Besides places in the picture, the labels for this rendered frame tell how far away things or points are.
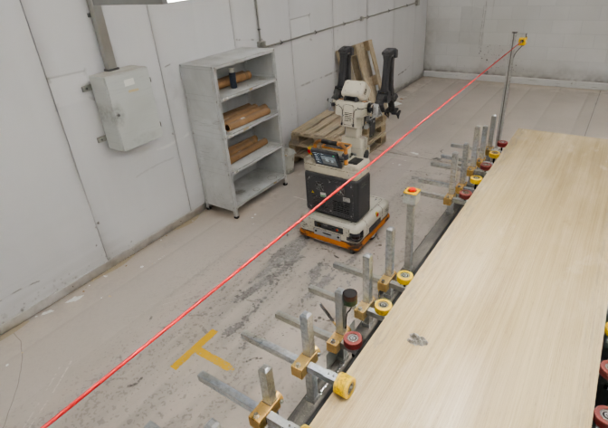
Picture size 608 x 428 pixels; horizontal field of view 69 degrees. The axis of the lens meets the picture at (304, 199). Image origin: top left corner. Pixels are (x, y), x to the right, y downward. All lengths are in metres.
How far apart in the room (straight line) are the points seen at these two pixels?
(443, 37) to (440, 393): 8.49
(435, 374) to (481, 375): 0.17
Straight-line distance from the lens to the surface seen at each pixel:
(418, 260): 2.78
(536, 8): 9.34
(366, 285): 2.15
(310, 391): 1.99
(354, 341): 1.98
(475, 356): 1.99
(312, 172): 3.91
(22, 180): 3.82
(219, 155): 4.46
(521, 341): 2.10
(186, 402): 3.07
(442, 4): 9.73
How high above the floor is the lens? 2.33
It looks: 28 degrees down
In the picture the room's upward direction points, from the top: 4 degrees counter-clockwise
